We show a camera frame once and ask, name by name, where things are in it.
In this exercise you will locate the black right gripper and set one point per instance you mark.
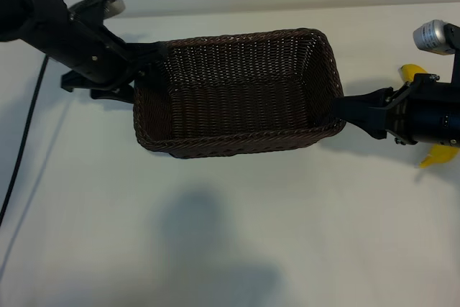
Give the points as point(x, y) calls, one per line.
point(420, 113)

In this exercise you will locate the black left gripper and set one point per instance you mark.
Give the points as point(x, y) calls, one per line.
point(79, 48)

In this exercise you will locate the yellow banana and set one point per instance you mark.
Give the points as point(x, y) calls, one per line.
point(411, 73)

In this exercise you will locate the dark brown wicker basket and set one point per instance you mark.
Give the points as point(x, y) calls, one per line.
point(237, 105)

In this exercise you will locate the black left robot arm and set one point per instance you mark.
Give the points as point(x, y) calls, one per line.
point(12, 5)

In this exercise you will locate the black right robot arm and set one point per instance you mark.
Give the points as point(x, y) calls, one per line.
point(453, 116)

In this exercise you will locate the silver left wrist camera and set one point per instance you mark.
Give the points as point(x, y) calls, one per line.
point(115, 6)

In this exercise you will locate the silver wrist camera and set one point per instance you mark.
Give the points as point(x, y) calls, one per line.
point(115, 6)
point(431, 37)

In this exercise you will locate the black left camera bracket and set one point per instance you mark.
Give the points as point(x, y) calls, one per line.
point(91, 8)

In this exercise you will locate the black camera bracket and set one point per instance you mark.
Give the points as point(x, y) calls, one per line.
point(91, 8)
point(454, 55)

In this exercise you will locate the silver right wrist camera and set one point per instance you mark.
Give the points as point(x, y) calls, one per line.
point(431, 37)

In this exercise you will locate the black right camera bracket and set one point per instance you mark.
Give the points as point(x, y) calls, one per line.
point(454, 55)

